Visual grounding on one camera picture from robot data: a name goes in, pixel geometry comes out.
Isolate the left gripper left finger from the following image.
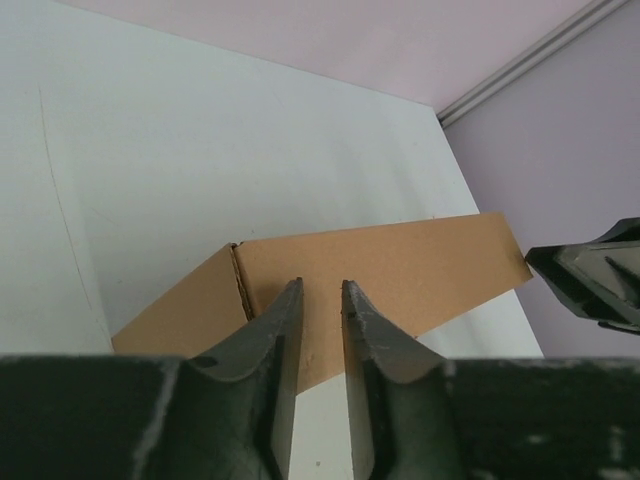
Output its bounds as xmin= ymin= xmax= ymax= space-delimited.
xmin=1 ymin=279 xmax=303 ymax=479

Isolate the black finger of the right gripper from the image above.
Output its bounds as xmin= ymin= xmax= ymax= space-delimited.
xmin=525 ymin=217 xmax=639 ymax=334

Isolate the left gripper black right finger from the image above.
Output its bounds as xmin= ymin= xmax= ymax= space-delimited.
xmin=342 ymin=281 xmax=639 ymax=479

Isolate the cardboard box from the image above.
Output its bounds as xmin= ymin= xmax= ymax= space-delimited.
xmin=112 ymin=212 xmax=531 ymax=391

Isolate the right aluminium frame post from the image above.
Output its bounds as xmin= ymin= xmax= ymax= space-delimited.
xmin=437 ymin=0 xmax=630 ymax=129

